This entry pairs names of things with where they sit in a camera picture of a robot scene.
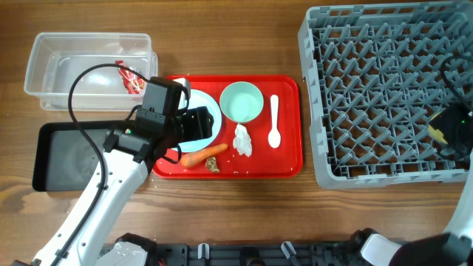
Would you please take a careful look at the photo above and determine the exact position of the white tissue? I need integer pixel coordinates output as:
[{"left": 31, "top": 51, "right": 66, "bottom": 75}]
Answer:
[{"left": 233, "top": 124, "right": 252, "bottom": 157}]

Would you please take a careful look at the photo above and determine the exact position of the red snack wrapper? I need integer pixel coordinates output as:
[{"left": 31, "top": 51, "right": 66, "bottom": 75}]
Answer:
[{"left": 118, "top": 68, "right": 145, "bottom": 95}]

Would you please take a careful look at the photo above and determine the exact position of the white plastic spoon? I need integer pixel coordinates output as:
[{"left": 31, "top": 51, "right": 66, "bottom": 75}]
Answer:
[{"left": 268, "top": 95, "right": 281, "bottom": 149}]

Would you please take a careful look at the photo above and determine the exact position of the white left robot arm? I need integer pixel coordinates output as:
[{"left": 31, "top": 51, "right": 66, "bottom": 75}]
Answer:
[{"left": 31, "top": 106, "right": 214, "bottom": 265}]

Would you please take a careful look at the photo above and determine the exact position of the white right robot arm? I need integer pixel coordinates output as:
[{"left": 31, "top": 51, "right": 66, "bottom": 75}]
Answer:
[{"left": 360, "top": 104, "right": 472, "bottom": 265}]

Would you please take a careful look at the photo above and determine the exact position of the black waste tray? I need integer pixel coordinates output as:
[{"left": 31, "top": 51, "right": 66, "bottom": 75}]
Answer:
[{"left": 32, "top": 120, "right": 123, "bottom": 192}]

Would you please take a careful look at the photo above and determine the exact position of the grey dishwasher rack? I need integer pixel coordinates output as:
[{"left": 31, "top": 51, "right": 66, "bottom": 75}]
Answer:
[{"left": 298, "top": 1, "right": 472, "bottom": 189}]

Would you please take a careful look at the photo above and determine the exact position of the light blue plate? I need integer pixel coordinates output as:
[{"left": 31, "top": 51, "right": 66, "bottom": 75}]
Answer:
[{"left": 180, "top": 89, "right": 222, "bottom": 153}]

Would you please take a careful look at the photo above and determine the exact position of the orange carrot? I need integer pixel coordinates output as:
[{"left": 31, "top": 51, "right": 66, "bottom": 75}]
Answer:
[{"left": 180, "top": 143, "right": 228, "bottom": 168}]

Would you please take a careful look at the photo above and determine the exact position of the brown ginger piece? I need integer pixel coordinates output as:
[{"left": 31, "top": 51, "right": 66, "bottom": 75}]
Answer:
[{"left": 205, "top": 157, "right": 220, "bottom": 174}]

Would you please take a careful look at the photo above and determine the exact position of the red serving tray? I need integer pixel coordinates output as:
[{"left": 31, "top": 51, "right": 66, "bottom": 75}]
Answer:
[{"left": 153, "top": 75, "right": 303, "bottom": 179}]

